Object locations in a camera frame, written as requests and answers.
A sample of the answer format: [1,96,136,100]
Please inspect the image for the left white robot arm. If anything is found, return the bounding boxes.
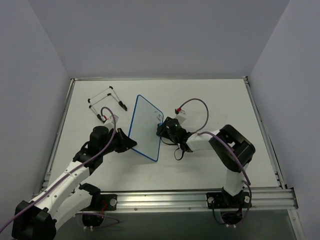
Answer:
[11,126,137,240]

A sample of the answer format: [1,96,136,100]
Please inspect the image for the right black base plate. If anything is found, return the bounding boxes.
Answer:
[206,189,252,209]

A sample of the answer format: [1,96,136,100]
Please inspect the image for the black wire whiteboard stand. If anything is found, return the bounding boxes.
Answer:
[87,85,128,123]

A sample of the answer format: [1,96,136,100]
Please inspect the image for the blue framed small whiteboard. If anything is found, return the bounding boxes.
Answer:
[128,94,164,162]

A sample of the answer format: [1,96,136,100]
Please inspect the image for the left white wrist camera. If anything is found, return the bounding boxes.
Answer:
[101,115,119,130]

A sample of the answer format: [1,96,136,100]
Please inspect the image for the aluminium front rail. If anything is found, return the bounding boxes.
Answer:
[32,187,300,213]

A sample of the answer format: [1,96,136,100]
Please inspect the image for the purple cable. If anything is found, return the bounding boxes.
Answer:
[179,98,252,225]
[0,106,121,230]

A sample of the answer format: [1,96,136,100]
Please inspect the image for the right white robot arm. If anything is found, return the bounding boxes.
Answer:
[156,117,256,207]

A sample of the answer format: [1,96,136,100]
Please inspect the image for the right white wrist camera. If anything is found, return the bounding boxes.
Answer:
[174,107,187,124]

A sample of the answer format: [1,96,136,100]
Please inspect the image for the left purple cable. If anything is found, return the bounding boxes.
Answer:
[0,106,121,230]

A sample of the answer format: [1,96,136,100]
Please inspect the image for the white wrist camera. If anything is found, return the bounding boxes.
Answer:
[101,115,119,130]
[174,107,187,124]

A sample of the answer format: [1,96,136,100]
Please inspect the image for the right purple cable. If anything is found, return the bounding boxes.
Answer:
[179,98,252,225]

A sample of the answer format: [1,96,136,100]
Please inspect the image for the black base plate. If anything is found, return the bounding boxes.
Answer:
[89,194,118,212]
[206,189,252,209]

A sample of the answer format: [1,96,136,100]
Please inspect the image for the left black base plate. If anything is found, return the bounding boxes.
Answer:
[89,194,118,212]

